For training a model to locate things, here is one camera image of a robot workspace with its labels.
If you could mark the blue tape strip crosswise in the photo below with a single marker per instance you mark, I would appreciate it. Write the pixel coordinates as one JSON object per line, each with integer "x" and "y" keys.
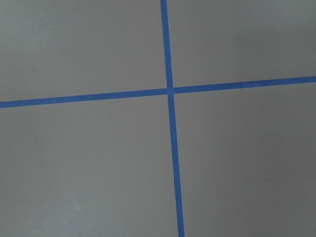
{"x": 155, "y": 92}

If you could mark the blue tape strip lengthwise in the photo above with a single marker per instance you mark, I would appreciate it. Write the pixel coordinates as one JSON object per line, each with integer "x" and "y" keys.
{"x": 172, "y": 118}

